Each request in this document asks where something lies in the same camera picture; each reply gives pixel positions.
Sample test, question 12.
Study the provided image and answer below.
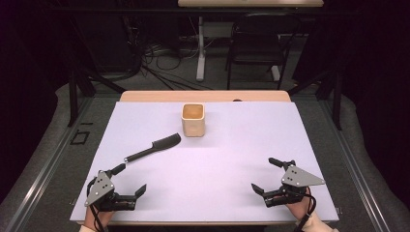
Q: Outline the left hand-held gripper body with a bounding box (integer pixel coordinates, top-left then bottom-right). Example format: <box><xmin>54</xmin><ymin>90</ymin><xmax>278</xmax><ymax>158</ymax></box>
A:
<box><xmin>84</xmin><ymin>170</ymin><xmax>138</xmax><ymax>213</ymax></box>

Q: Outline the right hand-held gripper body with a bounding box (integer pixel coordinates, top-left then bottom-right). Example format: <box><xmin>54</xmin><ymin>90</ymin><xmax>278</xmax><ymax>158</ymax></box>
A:
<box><xmin>263</xmin><ymin>159</ymin><xmax>326</xmax><ymax>209</ymax></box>

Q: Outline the black comb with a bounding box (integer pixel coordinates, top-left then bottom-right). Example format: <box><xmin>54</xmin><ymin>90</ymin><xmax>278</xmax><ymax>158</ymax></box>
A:
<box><xmin>124</xmin><ymin>132</ymin><xmax>182</xmax><ymax>163</ymax></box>

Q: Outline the square wooden cup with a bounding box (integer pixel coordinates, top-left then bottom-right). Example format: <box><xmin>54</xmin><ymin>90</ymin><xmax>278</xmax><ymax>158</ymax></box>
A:
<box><xmin>181</xmin><ymin>102</ymin><xmax>206</xmax><ymax>138</ymax></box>

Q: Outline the person's right hand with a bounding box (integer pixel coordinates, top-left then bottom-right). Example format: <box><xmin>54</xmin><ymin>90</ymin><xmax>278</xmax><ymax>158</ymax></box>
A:
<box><xmin>284</xmin><ymin>187</ymin><xmax>316</xmax><ymax>222</ymax></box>

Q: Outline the person's left hand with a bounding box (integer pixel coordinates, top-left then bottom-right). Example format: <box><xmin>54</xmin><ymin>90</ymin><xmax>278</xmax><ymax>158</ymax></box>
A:
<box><xmin>83</xmin><ymin>204</ymin><xmax>114</xmax><ymax>232</ymax></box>

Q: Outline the white table mat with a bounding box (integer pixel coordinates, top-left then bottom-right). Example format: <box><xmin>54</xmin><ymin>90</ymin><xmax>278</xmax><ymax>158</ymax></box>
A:
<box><xmin>70</xmin><ymin>101</ymin><xmax>340</xmax><ymax>223</ymax></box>

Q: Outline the black metal stand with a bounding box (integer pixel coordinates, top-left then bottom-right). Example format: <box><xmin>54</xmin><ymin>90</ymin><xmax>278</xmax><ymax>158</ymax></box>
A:
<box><xmin>287</xmin><ymin>69</ymin><xmax>343</xmax><ymax>131</ymax></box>
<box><xmin>67</xmin><ymin>69</ymin><xmax>128</xmax><ymax>129</ymax></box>

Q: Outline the wooden table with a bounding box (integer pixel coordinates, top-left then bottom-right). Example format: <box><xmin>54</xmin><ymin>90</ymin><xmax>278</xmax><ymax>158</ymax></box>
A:
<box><xmin>76</xmin><ymin>90</ymin><xmax>337</xmax><ymax>226</ymax></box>

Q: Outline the black folding chair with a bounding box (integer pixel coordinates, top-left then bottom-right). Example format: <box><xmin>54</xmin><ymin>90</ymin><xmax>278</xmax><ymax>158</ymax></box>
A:
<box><xmin>225</xmin><ymin>13</ymin><xmax>303</xmax><ymax>91</ymax></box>

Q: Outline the black horizontal bar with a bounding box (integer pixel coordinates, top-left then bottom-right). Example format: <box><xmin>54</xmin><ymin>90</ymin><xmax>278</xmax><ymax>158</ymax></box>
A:
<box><xmin>44</xmin><ymin>7</ymin><xmax>362</xmax><ymax>17</ymax></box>

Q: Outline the white-legged desk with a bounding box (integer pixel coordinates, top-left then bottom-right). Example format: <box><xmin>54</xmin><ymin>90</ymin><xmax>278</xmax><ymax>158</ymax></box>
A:
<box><xmin>177</xmin><ymin>0</ymin><xmax>325</xmax><ymax>82</ymax></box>

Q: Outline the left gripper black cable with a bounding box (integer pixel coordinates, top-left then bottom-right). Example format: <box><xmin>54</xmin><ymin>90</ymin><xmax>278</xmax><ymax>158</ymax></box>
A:
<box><xmin>85</xmin><ymin>177</ymin><xmax>108</xmax><ymax>232</ymax></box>

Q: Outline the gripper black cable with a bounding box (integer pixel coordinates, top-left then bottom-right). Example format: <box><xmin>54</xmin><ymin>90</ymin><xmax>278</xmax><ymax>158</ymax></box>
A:
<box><xmin>85</xmin><ymin>177</ymin><xmax>108</xmax><ymax>232</ymax></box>
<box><xmin>293</xmin><ymin>186</ymin><xmax>318</xmax><ymax>232</ymax></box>

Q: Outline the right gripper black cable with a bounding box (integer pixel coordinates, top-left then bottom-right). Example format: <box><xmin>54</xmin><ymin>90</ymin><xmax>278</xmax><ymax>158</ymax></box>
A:
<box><xmin>293</xmin><ymin>186</ymin><xmax>318</xmax><ymax>232</ymax></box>

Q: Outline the metal floor rail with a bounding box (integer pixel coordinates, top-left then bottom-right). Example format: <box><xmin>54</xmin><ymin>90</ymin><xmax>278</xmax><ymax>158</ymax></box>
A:
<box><xmin>2</xmin><ymin>96</ymin><xmax>95</xmax><ymax>232</ymax></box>
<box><xmin>318</xmin><ymin>96</ymin><xmax>392</xmax><ymax>232</ymax></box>

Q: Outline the bundle of floor cables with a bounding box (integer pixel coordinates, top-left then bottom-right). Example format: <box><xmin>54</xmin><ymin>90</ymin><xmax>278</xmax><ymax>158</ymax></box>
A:
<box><xmin>138</xmin><ymin>38</ymin><xmax>214</xmax><ymax>91</ymax></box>

